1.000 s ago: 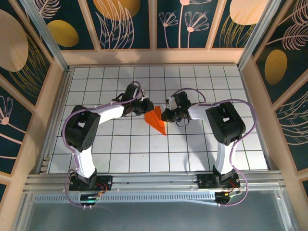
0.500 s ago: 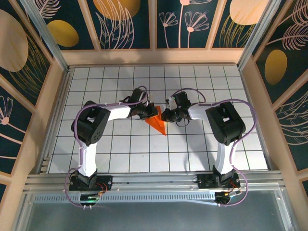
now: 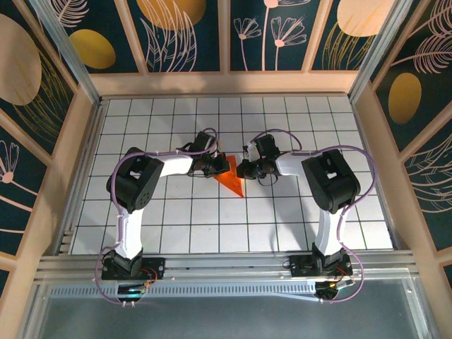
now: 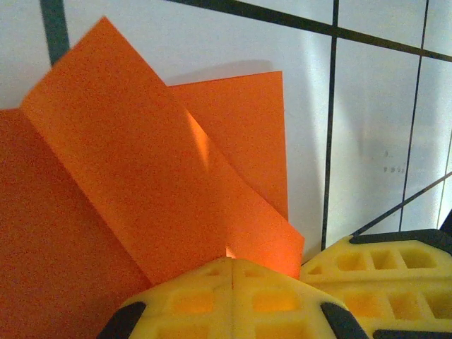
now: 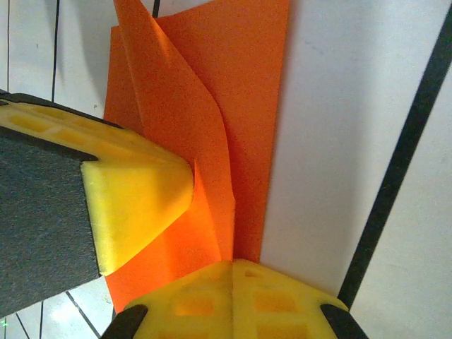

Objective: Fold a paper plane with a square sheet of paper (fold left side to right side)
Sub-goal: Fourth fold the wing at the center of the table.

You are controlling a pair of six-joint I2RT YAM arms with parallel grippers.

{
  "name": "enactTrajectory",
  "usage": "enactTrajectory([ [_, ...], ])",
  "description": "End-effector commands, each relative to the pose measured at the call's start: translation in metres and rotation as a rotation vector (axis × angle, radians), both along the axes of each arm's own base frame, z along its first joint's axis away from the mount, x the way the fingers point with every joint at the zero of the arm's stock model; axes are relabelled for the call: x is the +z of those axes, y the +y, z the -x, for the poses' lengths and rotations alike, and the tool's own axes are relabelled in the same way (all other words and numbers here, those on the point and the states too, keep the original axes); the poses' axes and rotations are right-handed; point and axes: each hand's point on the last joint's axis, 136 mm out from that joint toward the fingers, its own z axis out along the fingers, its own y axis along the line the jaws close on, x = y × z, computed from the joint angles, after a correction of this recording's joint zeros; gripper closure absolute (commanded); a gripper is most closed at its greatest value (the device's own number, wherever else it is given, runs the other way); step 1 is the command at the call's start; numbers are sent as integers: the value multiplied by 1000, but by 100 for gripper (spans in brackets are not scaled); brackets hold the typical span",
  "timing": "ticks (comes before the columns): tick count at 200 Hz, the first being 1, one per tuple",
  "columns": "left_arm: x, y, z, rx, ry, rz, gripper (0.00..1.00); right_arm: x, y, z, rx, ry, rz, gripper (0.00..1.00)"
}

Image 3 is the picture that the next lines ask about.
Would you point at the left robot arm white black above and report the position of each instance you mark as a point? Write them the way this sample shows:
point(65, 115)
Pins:
point(176, 165)

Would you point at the wall panel yellow circle leaves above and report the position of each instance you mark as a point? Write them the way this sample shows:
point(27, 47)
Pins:
point(176, 35)

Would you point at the long aluminium mounting rail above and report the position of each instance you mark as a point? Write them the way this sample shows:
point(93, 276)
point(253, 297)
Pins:
point(226, 263)

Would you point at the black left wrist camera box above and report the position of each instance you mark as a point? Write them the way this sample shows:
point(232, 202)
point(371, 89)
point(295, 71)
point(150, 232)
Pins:
point(205, 143)

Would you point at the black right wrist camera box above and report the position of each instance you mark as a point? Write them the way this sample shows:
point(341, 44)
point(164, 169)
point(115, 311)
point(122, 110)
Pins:
point(265, 147)

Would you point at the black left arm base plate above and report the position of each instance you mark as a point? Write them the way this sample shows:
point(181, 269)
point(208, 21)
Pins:
point(155, 268)

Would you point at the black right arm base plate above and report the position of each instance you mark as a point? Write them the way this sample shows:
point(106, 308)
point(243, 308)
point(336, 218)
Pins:
point(300, 266)

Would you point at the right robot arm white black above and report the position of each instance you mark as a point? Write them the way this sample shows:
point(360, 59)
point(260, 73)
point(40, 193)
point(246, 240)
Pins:
point(291, 165)

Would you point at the orange cloth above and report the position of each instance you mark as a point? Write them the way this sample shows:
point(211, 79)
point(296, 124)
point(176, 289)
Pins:
point(231, 180)

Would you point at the wall panel pale circle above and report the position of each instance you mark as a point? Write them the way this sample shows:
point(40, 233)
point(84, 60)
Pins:
point(21, 70)
point(353, 35)

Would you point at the small black controller board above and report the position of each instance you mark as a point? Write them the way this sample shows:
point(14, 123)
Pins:
point(132, 290)
point(332, 289)

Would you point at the aluminium side rail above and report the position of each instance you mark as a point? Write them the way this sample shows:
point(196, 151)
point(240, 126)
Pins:
point(80, 176)
point(369, 141)

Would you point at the wall panel yellow oval feather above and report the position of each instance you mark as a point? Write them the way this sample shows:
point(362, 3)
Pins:
point(99, 35)
point(416, 70)

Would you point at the aluminium corner post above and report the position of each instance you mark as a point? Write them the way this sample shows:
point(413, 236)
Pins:
point(70, 53)
point(376, 53)

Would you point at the grey translucent platform sheet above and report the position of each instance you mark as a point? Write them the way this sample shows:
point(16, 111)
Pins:
point(226, 318)

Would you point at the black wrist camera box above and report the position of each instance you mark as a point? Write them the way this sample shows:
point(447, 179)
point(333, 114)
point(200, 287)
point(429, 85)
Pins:
point(205, 143)
point(265, 147)

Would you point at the wall panel pink flowers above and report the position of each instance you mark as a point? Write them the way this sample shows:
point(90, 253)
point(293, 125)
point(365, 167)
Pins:
point(17, 197)
point(254, 53)

